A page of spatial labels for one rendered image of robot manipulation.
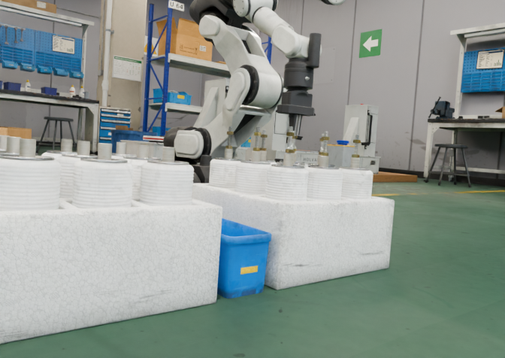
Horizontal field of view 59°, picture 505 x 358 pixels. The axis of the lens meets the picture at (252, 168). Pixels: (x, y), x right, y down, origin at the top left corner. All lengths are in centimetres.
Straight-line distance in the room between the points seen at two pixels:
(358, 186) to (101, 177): 65
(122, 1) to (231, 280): 708
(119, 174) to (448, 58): 616
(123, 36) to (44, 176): 697
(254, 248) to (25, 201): 42
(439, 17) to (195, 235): 633
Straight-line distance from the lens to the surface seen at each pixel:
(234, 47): 171
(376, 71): 727
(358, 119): 487
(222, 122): 170
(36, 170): 71
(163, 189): 79
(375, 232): 116
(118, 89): 750
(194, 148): 178
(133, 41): 770
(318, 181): 105
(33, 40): 703
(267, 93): 159
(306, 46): 135
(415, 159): 673
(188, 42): 650
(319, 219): 99
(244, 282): 89
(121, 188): 75
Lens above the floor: 30
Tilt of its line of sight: 3 degrees down
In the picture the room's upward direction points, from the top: 4 degrees clockwise
